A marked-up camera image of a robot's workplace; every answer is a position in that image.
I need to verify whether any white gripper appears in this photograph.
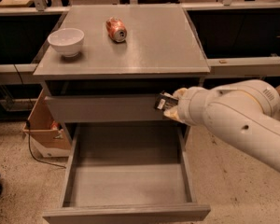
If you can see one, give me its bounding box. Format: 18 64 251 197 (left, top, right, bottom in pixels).
163 87 214 126

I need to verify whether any black rxbar chocolate wrapper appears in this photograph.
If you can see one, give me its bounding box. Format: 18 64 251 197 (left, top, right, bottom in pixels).
154 91 178 111

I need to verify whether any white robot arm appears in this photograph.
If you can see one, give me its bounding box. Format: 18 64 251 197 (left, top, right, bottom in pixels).
164 79 280 173

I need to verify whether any grey drawer cabinet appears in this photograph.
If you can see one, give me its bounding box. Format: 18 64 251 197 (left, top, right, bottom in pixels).
35 5 210 141

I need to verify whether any grey open middle drawer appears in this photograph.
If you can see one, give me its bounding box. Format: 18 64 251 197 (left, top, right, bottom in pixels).
43 121 210 224

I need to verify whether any grey top drawer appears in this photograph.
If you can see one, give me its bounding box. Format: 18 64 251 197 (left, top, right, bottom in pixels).
45 94 166 123

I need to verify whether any orange soda can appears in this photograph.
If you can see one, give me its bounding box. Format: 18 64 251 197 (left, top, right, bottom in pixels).
105 17 127 43

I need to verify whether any white ceramic bowl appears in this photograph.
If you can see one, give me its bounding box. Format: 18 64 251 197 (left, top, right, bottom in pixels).
48 28 85 57

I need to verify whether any cardboard box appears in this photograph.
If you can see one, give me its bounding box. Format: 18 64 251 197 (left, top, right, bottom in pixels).
22 91 71 158

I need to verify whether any grey metal rail frame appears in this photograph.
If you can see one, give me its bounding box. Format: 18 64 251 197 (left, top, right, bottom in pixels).
0 0 280 110

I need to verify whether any black cable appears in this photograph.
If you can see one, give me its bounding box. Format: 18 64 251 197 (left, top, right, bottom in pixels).
25 119 68 170

